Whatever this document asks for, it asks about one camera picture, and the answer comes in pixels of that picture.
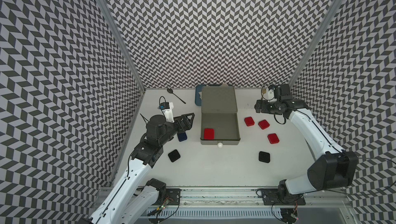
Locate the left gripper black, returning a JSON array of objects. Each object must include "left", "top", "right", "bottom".
[{"left": 158, "top": 112, "right": 194, "bottom": 146}]

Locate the red brooch box three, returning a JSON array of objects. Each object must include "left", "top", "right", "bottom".
[{"left": 203, "top": 128, "right": 215, "bottom": 140}]

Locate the red brooch box two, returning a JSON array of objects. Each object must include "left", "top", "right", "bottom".
[{"left": 258, "top": 120, "right": 270, "bottom": 130}]

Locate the grey top drawer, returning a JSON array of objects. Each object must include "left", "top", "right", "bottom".
[{"left": 200, "top": 113, "right": 241, "bottom": 146}]

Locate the red brooch box one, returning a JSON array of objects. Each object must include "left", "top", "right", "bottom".
[{"left": 244, "top": 116, "right": 255, "bottom": 127}]

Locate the red brooch box four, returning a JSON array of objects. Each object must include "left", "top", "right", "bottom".
[{"left": 267, "top": 133, "right": 280, "bottom": 144}]

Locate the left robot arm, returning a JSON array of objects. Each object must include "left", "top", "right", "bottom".
[{"left": 78, "top": 113, "right": 195, "bottom": 224}]

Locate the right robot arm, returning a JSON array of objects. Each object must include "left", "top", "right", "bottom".
[{"left": 254, "top": 84, "right": 358, "bottom": 204}]

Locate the navy brooch box two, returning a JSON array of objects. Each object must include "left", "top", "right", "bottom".
[{"left": 177, "top": 132, "right": 188, "bottom": 142}]

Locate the black brooch box left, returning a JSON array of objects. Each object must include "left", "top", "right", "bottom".
[{"left": 168, "top": 149, "right": 181, "bottom": 163}]

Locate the black brooch box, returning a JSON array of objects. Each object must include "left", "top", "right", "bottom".
[
  {"left": 258, "top": 151, "right": 271, "bottom": 163},
  {"left": 168, "top": 149, "right": 181, "bottom": 163}
]

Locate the three-tier drawer cabinet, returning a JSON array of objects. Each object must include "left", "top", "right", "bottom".
[{"left": 201, "top": 86, "right": 238, "bottom": 113}]

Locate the black brooch box right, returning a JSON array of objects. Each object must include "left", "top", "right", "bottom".
[{"left": 258, "top": 151, "right": 271, "bottom": 163}]

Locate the blue tray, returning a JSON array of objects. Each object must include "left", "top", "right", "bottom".
[{"left": 195, "top": 84, "right": 205, "bottom": 107}]

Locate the black spoon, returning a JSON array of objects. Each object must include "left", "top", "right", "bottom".
[{"left": 167, "top": 88, "right": 187, "bottom": 104}]

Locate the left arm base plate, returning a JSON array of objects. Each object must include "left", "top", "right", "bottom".
[{"left": 155, "top": 188, "right": 181, "bottom": 205}]

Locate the front aluminium rail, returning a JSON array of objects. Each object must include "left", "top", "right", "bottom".
[{"left": 92, "top": 186, "right": 350, "bottom": 224}]

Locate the aluminium corner post left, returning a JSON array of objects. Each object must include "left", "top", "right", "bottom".
[{"left": 95, "top": 0, "right": 145, "bottom": 93}]

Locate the aluminium corner post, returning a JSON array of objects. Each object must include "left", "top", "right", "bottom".
[
  {"left": 289, "top": 0, "right": 344, "bottom": 87},
  {"left": 95, "top": 0, "right": 145, "bottom": 93}
]

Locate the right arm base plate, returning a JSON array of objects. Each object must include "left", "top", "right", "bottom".
[{"left": 258, "top": 189, "right": 306, "bottom": 206}]

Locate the aluminium corner post right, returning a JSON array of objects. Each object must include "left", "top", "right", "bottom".
[{"left": 289, "top": 0, "right": 344, "bottom": 87}]

